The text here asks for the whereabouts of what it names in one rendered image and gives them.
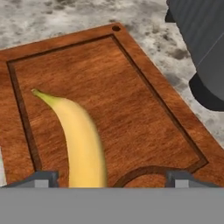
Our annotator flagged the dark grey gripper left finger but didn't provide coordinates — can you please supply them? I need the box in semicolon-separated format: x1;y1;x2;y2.
6;171;60;189

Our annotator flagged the dark grey appliance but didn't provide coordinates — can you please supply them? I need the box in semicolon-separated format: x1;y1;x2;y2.
164;0;224;112

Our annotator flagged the yellow banana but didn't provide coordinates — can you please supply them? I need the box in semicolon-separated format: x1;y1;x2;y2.
31;87;108;189

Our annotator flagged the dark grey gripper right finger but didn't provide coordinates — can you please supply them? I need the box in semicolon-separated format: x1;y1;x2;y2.
164;170;221;189

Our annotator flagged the brown wooden cutting board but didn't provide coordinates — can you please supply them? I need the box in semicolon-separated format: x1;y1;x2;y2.
0;22;224;189

